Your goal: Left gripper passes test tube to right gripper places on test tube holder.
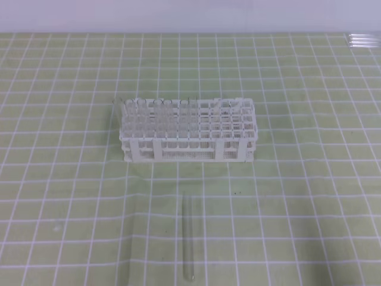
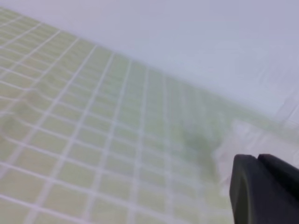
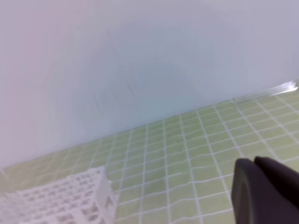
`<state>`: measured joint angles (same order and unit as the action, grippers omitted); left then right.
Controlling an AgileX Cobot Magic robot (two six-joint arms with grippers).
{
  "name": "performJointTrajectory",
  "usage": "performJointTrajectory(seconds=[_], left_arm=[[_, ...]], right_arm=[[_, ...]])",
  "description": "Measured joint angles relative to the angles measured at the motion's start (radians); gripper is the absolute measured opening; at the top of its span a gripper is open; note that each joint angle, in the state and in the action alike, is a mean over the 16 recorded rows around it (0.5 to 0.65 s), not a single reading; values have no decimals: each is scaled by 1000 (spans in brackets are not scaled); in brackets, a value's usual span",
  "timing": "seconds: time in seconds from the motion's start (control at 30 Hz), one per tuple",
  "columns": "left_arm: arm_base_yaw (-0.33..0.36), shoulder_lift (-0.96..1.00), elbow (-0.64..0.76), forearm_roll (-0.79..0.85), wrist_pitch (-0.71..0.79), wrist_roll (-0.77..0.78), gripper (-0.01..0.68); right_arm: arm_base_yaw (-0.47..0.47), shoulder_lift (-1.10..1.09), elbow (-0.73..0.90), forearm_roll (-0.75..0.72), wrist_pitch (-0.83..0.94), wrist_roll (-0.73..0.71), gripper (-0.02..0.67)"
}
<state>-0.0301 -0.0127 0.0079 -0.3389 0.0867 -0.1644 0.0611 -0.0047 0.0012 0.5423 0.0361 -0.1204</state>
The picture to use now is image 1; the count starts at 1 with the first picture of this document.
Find spare glass tubes at edge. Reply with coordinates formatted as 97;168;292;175
347;33;381;48

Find clear glass test tube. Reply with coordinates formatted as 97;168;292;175
182;195;195;282

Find green checked tablecloth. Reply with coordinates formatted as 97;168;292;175
1;33;380;285

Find white plastic test tube rack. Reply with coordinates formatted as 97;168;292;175
113;98;258;163

